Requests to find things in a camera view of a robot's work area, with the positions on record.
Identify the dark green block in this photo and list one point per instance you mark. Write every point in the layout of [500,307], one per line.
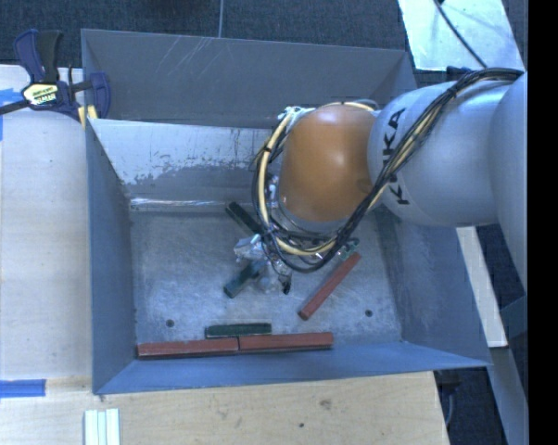
[238,284]
[237,330]

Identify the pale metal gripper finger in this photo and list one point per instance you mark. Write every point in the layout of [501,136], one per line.
[247,250]
[270,282]

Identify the red-brown flat block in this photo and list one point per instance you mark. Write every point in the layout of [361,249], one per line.
[286,341]
[186,348]
[329,288]

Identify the pale wood board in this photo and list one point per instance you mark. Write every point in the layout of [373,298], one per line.
[42,248]

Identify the grey metal bin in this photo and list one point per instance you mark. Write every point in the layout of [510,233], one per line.
[191,271]

